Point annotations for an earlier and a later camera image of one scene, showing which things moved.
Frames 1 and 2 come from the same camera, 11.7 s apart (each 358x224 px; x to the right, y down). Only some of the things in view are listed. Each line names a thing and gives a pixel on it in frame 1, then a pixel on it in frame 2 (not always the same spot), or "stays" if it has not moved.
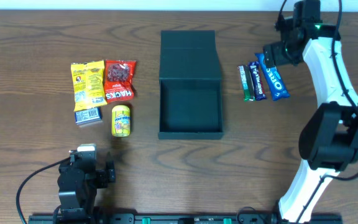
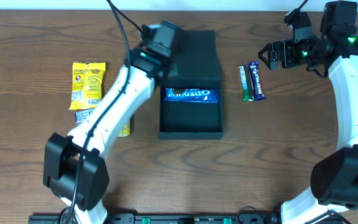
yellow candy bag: (89, 84) stays
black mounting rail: (184, 218) stays
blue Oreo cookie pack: (278, 90) to (190, 95)
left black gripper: (109, 171) to (173, 69)
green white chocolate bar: (247, 83) stays
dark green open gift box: (191, 94) stays
